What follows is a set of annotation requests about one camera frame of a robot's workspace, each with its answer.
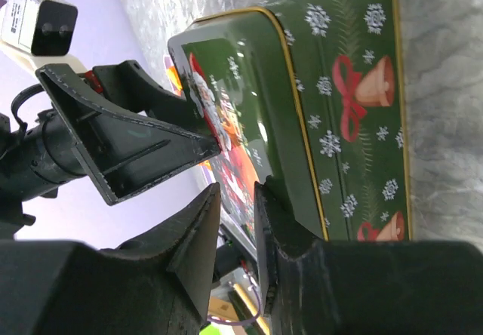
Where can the gold tin lid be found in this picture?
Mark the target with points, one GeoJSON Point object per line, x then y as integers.
{"type": "Point", "coordinates": [237, 65]}

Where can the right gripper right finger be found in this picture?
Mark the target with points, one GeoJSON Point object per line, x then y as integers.
{"type": "Point", "coordinates": [312, 286]}

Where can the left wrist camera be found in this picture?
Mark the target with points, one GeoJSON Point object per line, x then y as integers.
{"type": "Point", "coordinates": [39, 32]}

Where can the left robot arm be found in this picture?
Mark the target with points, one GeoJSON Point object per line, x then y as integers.
{"type": "Point", "coordinates": [13, 218]}

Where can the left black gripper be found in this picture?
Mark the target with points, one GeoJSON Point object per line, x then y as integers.
{"type": "Point", "coordinates": [130, 133]}

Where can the purple plastic tray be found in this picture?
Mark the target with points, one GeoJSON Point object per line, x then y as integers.
{"type": "Point", "coordinates": [177, 88]}

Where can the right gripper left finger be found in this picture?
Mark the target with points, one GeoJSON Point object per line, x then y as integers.
{"type": "Point", "coordinates": [156, 283]}

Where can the green cookie tin box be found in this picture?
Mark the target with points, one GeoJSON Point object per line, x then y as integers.
{"type": "Point", "coordinates": [346, 58]}

